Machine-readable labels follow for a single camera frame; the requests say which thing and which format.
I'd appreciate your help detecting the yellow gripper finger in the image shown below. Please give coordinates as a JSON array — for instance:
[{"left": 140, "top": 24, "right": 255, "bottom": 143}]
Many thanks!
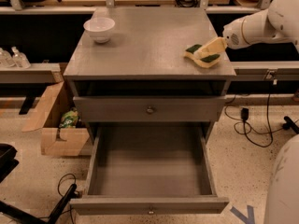
[{"left": 193, "top": 37, "right": 227, "bottom": 59}]

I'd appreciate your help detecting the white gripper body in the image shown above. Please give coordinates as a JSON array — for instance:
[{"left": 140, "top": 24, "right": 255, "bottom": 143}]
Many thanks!
[{"left": 222, "top": 19, "right": 247, "bottom": 49}]

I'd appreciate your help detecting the green yellow sponge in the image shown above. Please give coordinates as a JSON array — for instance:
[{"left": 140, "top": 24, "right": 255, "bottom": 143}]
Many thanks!
[{"left": 184, "top": 44, "right": 220, "bottom": 68}]

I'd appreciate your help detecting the grey wooden drawer cabinet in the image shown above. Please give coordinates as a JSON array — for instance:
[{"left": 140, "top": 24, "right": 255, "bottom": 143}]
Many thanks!
[{"left": 64, "top": 7, "right": 235, "bottom": 135}]

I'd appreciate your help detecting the closed grey upper drawer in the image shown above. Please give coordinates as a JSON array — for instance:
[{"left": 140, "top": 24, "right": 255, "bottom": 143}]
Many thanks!
[{"left": 74, "top": 96, "right": 224, "bottom": 122}]

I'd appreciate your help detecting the open grey middle drawer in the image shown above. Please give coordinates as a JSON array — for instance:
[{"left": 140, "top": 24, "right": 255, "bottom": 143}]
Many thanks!
[{"left": 71, "top": 124, "right": 229, "bottom": 216}]

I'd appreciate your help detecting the white ceramic bowl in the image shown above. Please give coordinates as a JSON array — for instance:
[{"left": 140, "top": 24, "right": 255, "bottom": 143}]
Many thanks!
[{"left": 83, "top": 17, "right": 115, "bottom": 43}]

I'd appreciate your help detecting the green snack bag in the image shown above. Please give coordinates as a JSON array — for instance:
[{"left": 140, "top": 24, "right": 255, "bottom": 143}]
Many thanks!
[{"left": 59, "top": 108, "right": 78, "bottom": 129}]

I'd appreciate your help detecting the cardboard box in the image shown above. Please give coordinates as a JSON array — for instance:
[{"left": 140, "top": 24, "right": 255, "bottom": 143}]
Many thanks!
[{"left": 22, "top": 81, "right": 93, "bottom": 157}]

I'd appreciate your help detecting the black chair base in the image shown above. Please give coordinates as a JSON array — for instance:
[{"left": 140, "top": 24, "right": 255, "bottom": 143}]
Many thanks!
[{"left": 0, "top": 143, "right": 78, "bottom": 224}]

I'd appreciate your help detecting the black power adapter cable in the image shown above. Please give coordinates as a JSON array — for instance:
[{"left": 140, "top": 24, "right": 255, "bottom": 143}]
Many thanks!
[{"left": 223, "top": 84, "right": 299, "bottom": 148}]

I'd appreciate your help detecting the black cable on floor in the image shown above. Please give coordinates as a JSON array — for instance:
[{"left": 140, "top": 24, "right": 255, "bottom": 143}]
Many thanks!
[{"left": 56, "top": 173, "right": 78, "bottom": 224}]

